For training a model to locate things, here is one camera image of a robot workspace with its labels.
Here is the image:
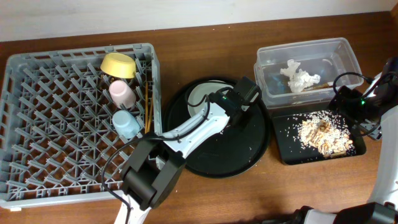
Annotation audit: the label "gold foil wrapper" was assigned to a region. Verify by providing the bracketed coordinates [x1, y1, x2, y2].
[304, 82, 333, 91]

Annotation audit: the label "food scraps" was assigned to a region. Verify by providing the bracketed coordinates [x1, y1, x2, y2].
[284, 110, 355, 159]

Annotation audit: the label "grey plate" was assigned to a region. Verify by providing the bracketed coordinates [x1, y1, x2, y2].
[187, 80, 233, 117]

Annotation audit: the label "white napkin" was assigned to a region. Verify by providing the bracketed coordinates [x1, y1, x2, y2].
[280, 59, 320, 93]

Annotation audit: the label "blue cup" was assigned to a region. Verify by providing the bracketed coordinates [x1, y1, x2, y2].
[112, 110, 141, 139]

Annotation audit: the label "pink cup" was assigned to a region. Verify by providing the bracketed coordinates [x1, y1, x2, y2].
[109, 80, 136, 109]

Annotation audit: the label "yellow bowl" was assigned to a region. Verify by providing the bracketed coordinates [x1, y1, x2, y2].
[100, 53, 136, 78]

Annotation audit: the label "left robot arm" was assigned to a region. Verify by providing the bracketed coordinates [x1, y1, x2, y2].
[116, 77, 261, 223]

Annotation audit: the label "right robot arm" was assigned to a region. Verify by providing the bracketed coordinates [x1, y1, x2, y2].
[288, 57, 397, 223]

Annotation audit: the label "grey dishwasher rack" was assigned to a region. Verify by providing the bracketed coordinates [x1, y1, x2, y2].
[1, 44, 162, 210]

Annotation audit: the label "clear plastic bin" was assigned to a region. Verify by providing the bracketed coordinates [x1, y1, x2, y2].
[254, 37, 361, 110]

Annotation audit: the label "round black tray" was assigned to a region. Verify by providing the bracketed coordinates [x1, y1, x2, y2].
[162, 77, 272, 179]

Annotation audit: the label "black rectangular tray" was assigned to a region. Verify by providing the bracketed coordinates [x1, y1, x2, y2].
[271, 105, 366, 165]

